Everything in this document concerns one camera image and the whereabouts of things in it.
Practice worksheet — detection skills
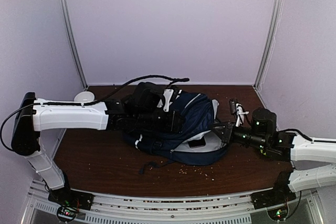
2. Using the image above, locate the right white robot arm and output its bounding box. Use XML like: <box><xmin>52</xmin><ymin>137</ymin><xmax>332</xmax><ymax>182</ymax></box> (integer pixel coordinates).
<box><xmin>212</xmin><ymin>108</ymin><xmax>335</xmax><ymax>209</ymax></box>

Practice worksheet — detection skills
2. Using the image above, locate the aluminium frame post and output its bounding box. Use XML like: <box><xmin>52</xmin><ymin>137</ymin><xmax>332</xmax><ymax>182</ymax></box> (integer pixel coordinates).
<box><xmin>60</xmin><ymin>0</ymin><xmax>88</xmax><ymax>90</ymax></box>
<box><xmin>254</xmin><ymin>0</ymin><xmax>284</xmax><ymax>91</ymax></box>

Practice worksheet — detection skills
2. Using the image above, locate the left aluminium frame post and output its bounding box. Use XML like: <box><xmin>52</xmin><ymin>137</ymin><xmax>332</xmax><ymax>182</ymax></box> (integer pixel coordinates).
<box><xmin>60</xmin><ymin>0</ymin><xmax>88</xmax><ymax>90</ymax></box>

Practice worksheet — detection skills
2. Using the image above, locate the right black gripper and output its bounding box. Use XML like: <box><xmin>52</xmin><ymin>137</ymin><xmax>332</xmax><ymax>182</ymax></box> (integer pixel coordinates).
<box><xmin>209</xmin><ymin>123</ymin><xmax>268</xmax><ymax>152</ymax></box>

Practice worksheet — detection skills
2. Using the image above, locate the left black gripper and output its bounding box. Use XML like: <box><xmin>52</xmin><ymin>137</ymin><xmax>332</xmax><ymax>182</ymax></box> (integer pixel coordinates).
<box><xmin>134</xmin><ymin>108</ymin><xmax>184</xmax><ymax>131</ymax></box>

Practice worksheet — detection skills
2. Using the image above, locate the right aluminium frame post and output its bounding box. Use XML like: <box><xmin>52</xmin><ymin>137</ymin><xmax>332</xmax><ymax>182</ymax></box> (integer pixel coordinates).
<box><xmin>254</xmin><ymin>0</ymin><xmax>284</xmax><ymax>91</ymax></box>

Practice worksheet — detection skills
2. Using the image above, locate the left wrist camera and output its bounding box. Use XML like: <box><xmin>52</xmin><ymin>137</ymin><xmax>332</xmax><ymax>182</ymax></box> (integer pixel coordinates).
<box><xmin>158</xmin><ymin>87</ymin><xmax>182</xmax><ymax>112</ymax></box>

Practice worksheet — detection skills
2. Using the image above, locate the front aluminium rail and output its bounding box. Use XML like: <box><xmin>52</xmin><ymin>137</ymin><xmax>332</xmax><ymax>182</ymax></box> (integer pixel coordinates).
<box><xmin>19</xmin><ymin>179</ymin><xmax>326</xmax><ymax>223</ymax></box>

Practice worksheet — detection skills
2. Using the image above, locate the navy blue backpack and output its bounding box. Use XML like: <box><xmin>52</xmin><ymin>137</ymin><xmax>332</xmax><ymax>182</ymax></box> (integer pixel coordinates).
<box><xmin>122</xmin><ymin>91</ymin><xmax>228</xmax><ymax>166</ymax></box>

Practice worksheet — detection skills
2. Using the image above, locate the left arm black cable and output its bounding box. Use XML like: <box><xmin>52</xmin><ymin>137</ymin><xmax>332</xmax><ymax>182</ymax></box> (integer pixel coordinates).
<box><xmin>0</xmin><ymin>74</ymin><xmax>190</xmax><ymax>153</ymax></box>

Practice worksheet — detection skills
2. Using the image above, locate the white patterned bowl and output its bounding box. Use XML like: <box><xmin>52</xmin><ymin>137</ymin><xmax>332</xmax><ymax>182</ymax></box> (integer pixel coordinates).
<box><xmin>74</xmin><ymin>91</ymin><xmax>95</xmax><ymax>102</ymax></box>

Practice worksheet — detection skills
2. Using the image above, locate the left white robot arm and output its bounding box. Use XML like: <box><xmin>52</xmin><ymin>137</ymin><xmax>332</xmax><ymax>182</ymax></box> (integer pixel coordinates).
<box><xmin>11</xmin><ymin>82</ymin><xmax>184</xmax><ymax>206</ymax></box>

